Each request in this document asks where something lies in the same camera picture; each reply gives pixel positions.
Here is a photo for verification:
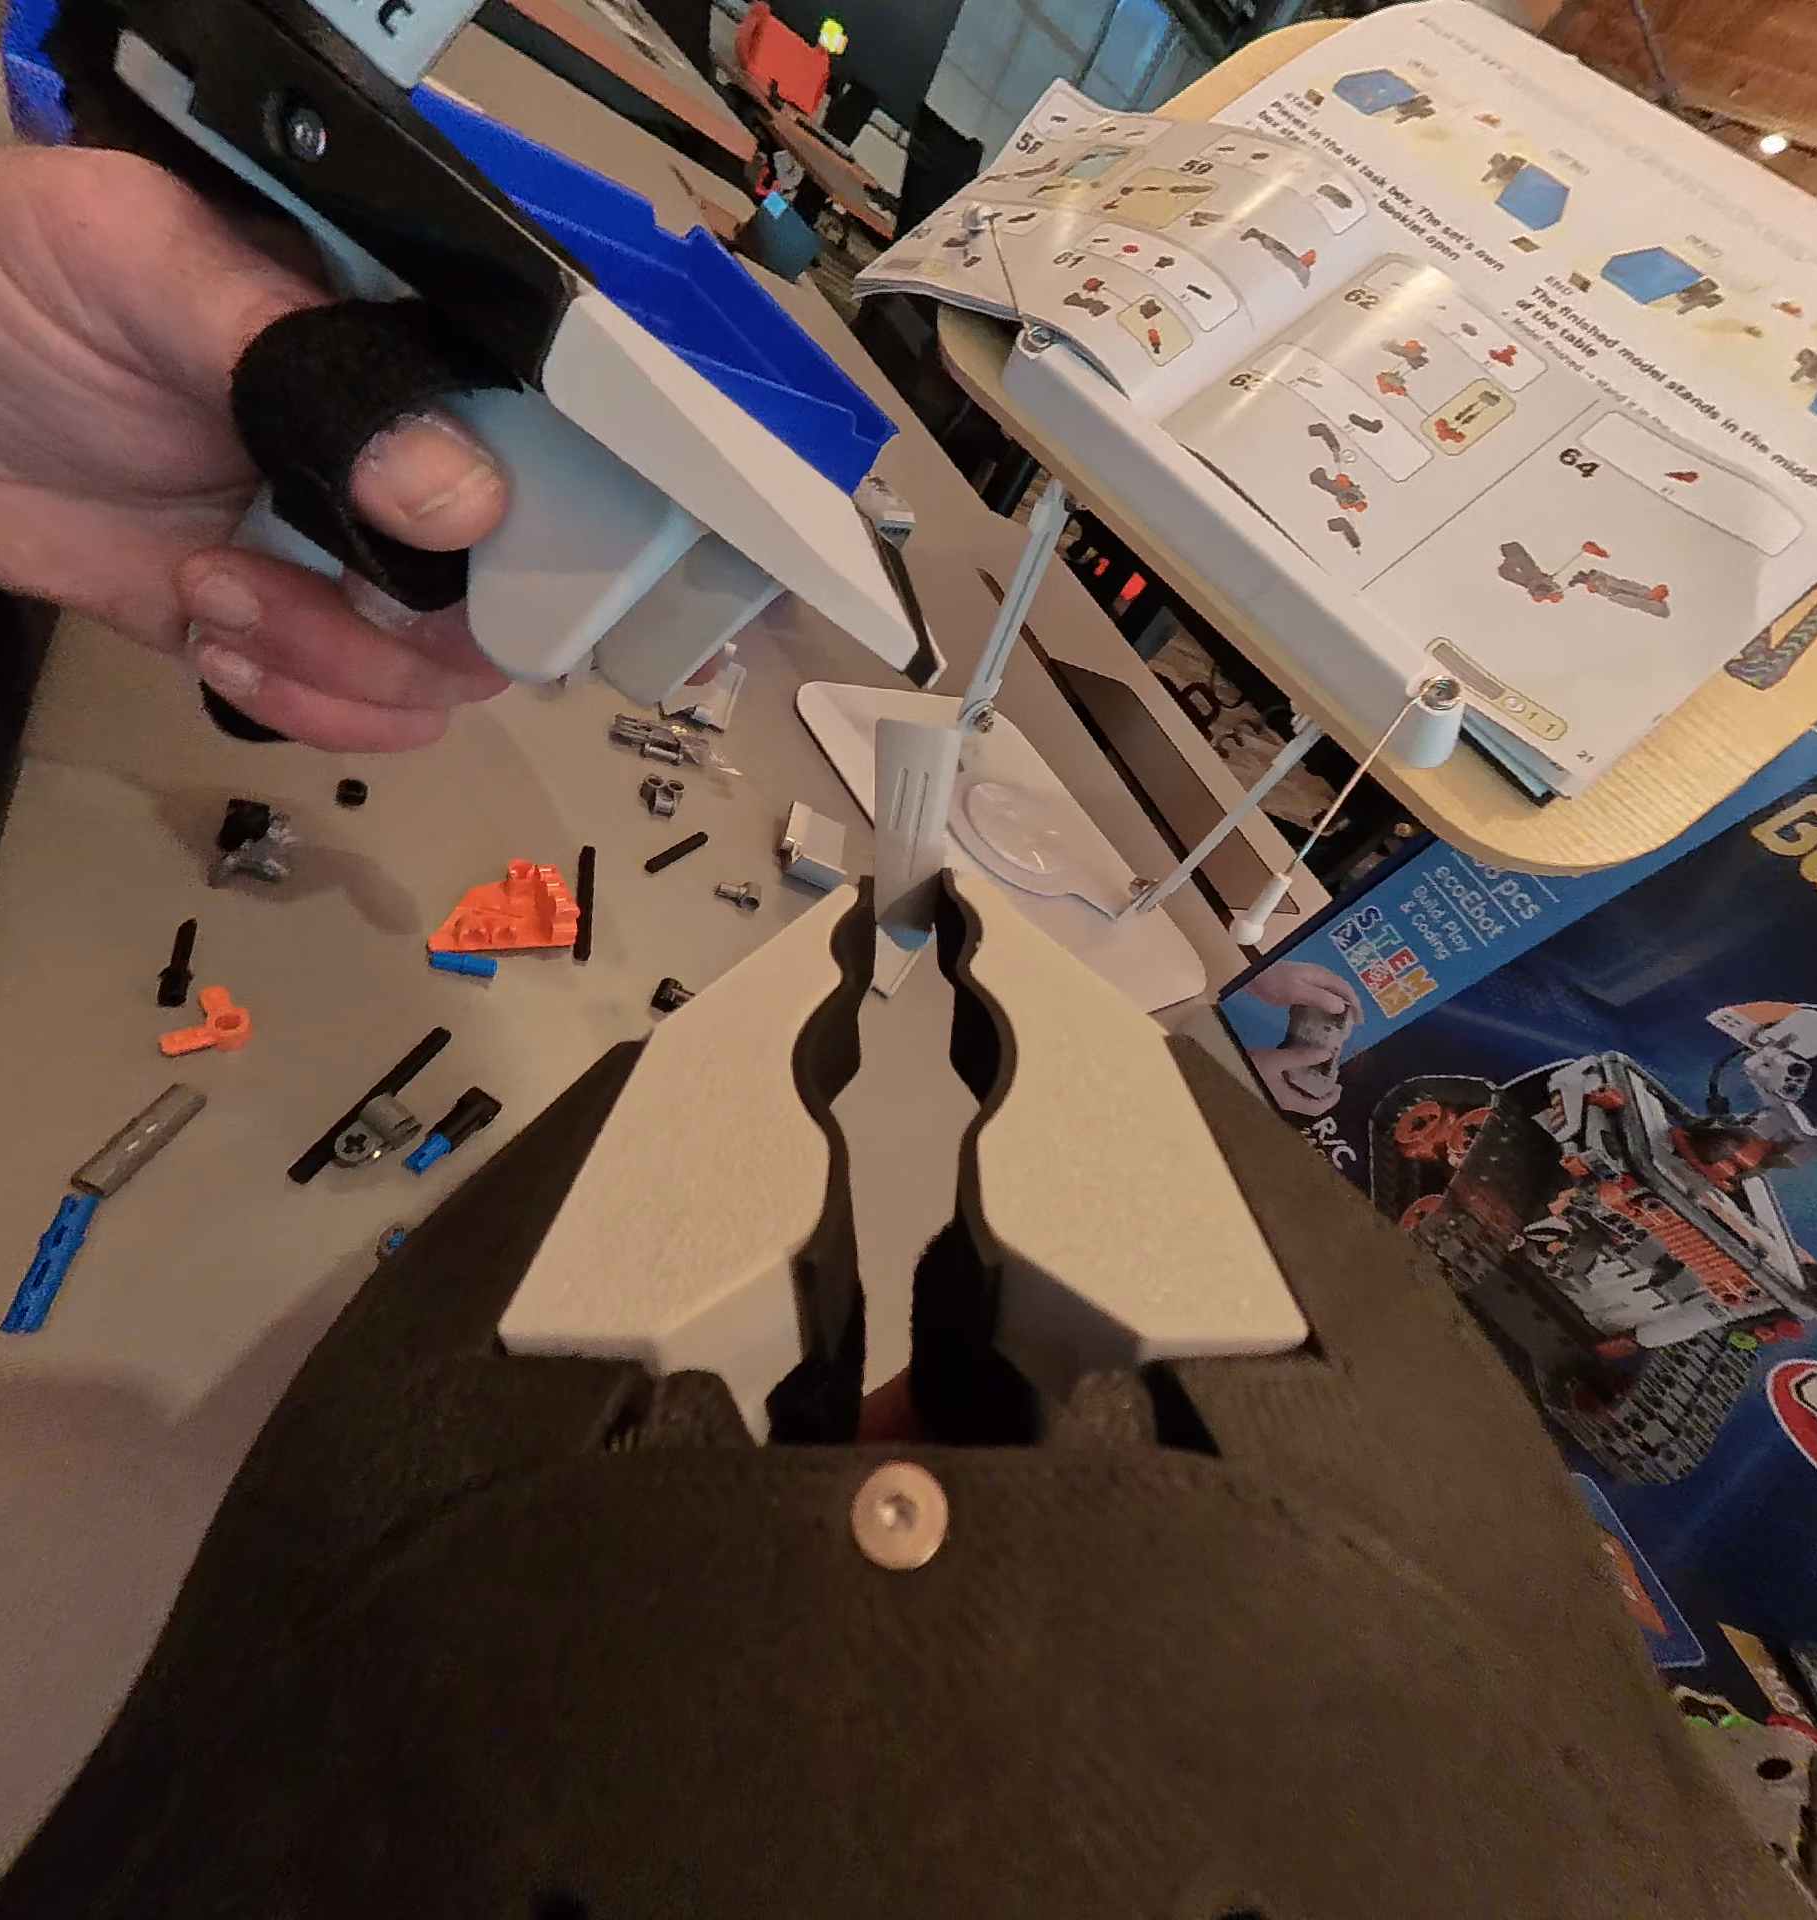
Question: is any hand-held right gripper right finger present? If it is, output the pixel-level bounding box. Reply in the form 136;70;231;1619
916;871;1308;1448

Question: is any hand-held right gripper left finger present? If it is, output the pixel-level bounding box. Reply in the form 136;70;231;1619
501;878;879;1445

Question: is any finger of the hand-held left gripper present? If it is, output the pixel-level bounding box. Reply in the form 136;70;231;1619
600;523;791;708
465;292;947;692

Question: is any light grey thin toy piece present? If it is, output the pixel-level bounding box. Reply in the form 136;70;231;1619
870;714;958;997

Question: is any person's left hand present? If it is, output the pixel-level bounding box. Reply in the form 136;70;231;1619
0;140;515;754

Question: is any light grey curved panel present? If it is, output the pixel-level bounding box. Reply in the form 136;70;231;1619
659;644;747;734

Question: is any blue plastic bin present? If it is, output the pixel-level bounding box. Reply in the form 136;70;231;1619
0;0;900;504

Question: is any black and blue pin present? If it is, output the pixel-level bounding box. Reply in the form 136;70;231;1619
401;1087;504;1173

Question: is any white book stand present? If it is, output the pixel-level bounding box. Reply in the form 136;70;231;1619
794;14;1817;1009

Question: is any wooden background desk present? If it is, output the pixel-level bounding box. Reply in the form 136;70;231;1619
494;0;765;167

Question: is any orange wedge panel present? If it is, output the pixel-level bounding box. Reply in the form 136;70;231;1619
427;859;577;953

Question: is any red boxy device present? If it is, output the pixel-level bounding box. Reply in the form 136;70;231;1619
732;0;835;118

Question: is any blue toy kit box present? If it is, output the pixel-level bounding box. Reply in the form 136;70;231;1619
1220;735;1817;1920

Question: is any grey joint with black pin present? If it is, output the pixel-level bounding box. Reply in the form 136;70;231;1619
209;798;297;887

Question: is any blue pin with grey sleeve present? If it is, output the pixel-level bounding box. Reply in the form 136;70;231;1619
0;1081;209;1331

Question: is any toy instruction booklet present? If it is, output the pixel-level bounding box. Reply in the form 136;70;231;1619
855;0;1817;790

